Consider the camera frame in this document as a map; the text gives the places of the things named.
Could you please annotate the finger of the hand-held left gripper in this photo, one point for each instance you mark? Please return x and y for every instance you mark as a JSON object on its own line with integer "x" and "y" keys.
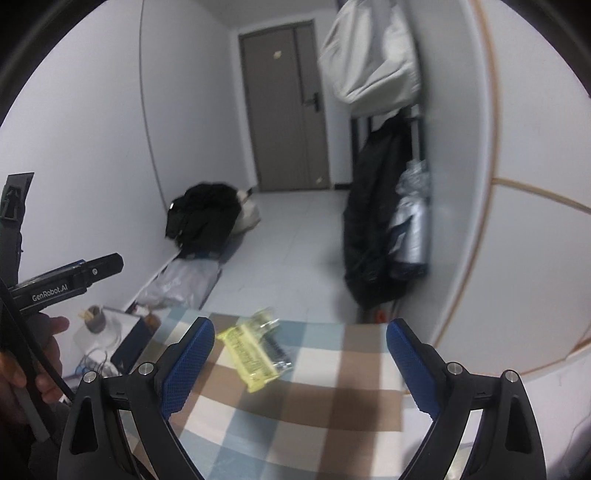
{"x": 106, "y": 267}
{"x": 76, "y": 264}

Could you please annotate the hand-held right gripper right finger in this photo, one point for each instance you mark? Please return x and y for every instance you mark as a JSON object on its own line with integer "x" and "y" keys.
{"x": 413, "y": 369}

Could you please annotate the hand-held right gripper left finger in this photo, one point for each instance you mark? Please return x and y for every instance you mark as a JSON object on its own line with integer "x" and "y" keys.
{"x": 187, "y": 369}

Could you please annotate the yellow label snack packet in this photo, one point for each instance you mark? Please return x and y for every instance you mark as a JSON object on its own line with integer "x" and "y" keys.
{"x": 244, "y": 355}

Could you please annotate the white shoulder bag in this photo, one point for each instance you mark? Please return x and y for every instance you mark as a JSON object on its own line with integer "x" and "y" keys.
{"x": 369, "y": 60}

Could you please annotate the person's left hand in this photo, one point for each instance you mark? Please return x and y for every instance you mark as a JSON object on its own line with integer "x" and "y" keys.
{"x": 51, "y": 325}

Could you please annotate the grey cup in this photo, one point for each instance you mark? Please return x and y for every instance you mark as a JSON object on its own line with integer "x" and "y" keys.
{"x": 95, "y": 321}

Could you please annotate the navy blue box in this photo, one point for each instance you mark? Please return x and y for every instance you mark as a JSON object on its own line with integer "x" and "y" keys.
{"x": 134, "y": 348}

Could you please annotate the small white table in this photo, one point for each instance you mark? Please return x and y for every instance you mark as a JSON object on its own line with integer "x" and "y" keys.
{"x": 127, "y": 323}

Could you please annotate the grey plastic parcel bag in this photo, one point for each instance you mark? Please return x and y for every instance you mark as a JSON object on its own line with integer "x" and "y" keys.
{"x": 180, "y": 281}

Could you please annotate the black clothes pile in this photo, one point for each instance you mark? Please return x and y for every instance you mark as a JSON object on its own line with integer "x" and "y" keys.
{"x": 203, "y": 217}

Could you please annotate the checked blanket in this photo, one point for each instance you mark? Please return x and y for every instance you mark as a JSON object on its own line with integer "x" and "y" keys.
{"x": 300, "y": 415}

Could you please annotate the silver folding umbrella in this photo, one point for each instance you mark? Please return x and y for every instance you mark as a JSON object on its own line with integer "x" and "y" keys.
{"x": 408, "y": 230}

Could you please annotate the white wardrobe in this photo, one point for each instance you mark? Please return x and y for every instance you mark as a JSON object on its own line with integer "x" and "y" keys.
{"x": 531, "y": 277}

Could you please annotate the beige bag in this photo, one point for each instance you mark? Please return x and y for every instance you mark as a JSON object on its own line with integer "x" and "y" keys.
{"x": 249, "y": 214}

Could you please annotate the black hanging jacket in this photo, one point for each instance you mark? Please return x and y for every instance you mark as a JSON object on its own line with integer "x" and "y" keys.
{"x": 369, "y": 221}

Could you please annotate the grey door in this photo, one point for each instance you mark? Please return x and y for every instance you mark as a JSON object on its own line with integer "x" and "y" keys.
{"x": 281, "y": 115}

